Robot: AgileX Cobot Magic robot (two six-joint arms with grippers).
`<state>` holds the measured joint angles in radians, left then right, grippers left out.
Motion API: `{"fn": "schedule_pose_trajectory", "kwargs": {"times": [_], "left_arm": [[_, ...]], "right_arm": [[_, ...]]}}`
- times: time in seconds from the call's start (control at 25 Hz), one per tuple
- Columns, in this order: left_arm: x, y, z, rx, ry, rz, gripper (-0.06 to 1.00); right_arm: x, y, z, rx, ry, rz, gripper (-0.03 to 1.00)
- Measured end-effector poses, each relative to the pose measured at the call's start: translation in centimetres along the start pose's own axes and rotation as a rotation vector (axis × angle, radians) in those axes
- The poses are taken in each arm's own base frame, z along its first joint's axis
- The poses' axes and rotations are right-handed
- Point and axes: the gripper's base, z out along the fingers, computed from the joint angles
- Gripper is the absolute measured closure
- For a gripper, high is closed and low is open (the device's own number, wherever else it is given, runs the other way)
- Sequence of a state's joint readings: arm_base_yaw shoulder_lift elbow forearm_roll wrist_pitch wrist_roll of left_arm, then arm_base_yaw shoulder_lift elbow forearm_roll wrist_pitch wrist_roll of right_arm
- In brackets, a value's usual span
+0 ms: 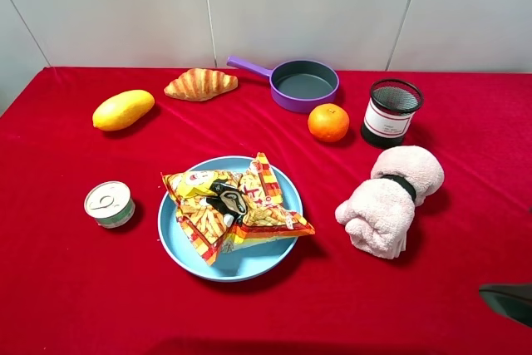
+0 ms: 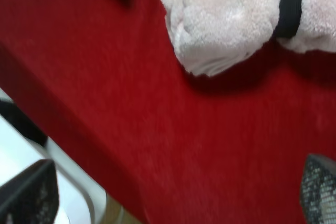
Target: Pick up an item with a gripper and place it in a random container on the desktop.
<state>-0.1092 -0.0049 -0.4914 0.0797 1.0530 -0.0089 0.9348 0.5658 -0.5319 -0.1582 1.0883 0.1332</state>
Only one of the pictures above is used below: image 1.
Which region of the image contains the red velvet tablecloth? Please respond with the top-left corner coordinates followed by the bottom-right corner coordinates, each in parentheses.
top-left (1, 67), bottom-right (531, 354)

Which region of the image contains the orange tangerine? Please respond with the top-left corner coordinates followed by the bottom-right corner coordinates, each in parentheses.
top-left (308, 103), bottom-right (350, 143)

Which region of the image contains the croissant bread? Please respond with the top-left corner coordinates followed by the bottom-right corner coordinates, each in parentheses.
top-left (164, 68), bottom-right (239, 102)

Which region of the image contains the small pull-tab tin can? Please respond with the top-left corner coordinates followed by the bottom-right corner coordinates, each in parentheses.
top-left (84, 181), bottom-right (135, 229)

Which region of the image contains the light blue round plate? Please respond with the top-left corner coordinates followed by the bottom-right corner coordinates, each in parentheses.
top-left (158, 155), bottom-right (303, 283)

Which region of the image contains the purple toy frying pan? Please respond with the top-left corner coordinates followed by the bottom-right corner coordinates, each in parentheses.
top-left (226, 56), bottom-right (339, 114)

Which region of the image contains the black mesh pen holder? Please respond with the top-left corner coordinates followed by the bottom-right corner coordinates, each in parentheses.
top-left (361, 79), bottom-right (424, 149)

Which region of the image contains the orange snack chips bag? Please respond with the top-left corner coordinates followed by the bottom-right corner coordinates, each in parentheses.
top-left (162, 152), bottom-right (315, 266)

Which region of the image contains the rolled pink towel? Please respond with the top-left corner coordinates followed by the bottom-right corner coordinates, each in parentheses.
top-left (335, 145), bottom-right (445, 259)

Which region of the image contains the yellow mango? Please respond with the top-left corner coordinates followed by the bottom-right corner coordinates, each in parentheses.
top-left (92, 90), bottom-right (155, 131)

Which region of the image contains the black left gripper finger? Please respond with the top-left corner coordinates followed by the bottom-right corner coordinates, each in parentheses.
top-left (479, 283), bottom-right (532, 328)

